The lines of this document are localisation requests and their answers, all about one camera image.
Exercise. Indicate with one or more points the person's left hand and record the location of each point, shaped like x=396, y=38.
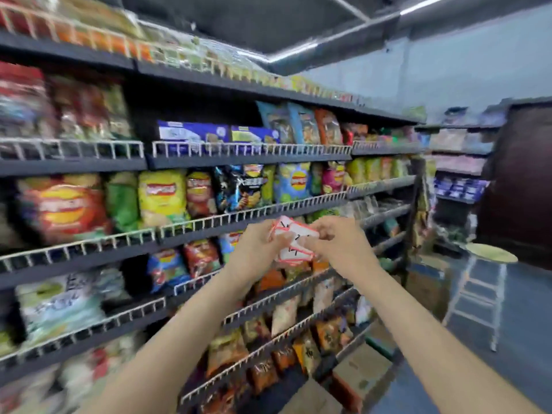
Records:
x=252, y=258

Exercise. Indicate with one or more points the person's right hand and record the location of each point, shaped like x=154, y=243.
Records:
x=345, y=250

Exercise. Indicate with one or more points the stack of red-bordered price tags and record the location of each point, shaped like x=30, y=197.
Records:
x=297, y=250

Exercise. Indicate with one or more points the dark grey metal shelf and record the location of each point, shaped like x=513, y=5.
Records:
x=64, y=167

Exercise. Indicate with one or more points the person's right forearm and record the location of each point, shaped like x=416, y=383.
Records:
x=431, y=340

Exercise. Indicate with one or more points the person's left forearm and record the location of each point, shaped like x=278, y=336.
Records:
x=164, y=353

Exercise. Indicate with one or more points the blue lime chip bag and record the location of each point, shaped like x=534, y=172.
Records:
x=229, y=245

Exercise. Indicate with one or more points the dark red chip bag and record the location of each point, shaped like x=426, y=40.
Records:
x=202, y=257

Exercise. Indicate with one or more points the magenta chip bag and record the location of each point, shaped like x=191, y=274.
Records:
x=333, y=178

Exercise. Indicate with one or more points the yellow-green chip bag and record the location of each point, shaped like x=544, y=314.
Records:
x=268, y=185

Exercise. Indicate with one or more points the green red-logo chip bag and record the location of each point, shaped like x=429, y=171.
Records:
x=316, y=178

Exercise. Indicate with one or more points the yellow cracker pack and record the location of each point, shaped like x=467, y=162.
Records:
x=357, y=170

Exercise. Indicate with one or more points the small red chip bag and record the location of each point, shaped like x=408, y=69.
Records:
x=200, y=194

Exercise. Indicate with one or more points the light blue chip bag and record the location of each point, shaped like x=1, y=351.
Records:
x=293, y=183

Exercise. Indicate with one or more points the blue tomato chip bag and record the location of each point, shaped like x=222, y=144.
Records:
x=168, y=269

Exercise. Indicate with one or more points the yellow-green cracker pack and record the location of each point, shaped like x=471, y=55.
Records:
x=373, y=168

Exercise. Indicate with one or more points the brown cardboard box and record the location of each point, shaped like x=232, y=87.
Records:
x=315, y=401
x=358, y=375
x=427, y=288

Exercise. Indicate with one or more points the orange cracker pack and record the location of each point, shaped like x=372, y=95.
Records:
x=387, y=168

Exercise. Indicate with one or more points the rows of brown orange snack bags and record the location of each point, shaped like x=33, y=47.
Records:
x=224, y=349

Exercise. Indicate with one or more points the yellow red-logo chip bag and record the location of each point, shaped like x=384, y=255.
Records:
x=161, y=196

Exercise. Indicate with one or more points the red long chip pack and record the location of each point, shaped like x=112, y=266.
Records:
x=354, y=134

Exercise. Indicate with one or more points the orange clear snack bag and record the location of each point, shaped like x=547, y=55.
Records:
x=330, y=127

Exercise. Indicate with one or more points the blue biscuit box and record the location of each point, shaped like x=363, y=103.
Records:
x=189, y=131
x=254, y=134

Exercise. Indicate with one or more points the plain green chip bag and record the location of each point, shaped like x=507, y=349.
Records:
x=123, y=202

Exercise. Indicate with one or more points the white stool green seat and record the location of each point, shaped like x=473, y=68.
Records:
x=491, y=253

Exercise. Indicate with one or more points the dark brown door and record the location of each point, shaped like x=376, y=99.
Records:
x=522, y=189

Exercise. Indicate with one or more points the red yellow-logo chip bag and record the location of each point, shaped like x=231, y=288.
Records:
x=64, y=209

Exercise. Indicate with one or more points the white printed snack bag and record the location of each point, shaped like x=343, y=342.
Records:
x=60, y=306

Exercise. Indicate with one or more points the slanted ceiling strip light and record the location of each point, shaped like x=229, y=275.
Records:
x=297, y=49

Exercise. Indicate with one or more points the clear rice cracker pack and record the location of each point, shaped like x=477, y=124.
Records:
x=86, y=107

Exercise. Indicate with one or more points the red clear cake pack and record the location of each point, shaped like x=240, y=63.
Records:
x=21, y=99

